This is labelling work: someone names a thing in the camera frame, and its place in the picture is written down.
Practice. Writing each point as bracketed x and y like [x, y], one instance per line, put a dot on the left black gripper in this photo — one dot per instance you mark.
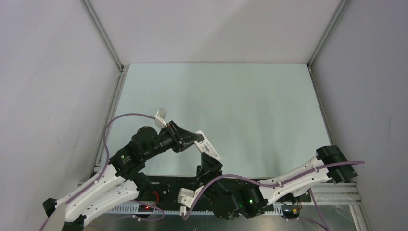
[182, 138]

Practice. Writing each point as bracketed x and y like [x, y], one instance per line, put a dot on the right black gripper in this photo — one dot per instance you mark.
[209, 165]

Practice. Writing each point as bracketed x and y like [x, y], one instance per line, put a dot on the white remote control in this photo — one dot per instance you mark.
[205, 146]

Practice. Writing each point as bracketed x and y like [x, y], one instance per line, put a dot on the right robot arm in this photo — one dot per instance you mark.
[232, 195]

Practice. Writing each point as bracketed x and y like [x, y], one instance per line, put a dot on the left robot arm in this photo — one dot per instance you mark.
[121, 179]

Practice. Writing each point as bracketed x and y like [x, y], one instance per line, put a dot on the left electronics board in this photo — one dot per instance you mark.
[145, 208]

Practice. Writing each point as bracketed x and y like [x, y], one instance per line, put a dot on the electronics board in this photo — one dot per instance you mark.
[291, 213]
[145, 208]

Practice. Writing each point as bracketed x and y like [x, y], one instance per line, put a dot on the right electronics board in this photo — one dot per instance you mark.
[291, 213]

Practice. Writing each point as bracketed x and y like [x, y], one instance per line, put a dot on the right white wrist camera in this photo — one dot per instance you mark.
[186, 198]

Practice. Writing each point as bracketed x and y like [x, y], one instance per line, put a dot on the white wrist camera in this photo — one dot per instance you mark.
[159, 119]
[186, 198]

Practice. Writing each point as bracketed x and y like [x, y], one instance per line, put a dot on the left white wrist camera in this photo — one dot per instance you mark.
[159, 119]

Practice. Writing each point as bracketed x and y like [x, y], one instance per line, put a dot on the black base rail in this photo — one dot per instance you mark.
[165, 191]

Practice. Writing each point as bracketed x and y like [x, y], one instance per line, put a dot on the grey slotted cable duct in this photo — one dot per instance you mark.
[131, 209]

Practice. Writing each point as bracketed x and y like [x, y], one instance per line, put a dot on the left aluminium frame post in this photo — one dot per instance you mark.
[94, 18]

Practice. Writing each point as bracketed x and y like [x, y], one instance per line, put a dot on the aluminium frame post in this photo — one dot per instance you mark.
[94, 18]
[328, 31]

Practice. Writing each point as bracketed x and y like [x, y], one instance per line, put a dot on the right aluminium frame post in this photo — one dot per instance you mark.
[328, 31]

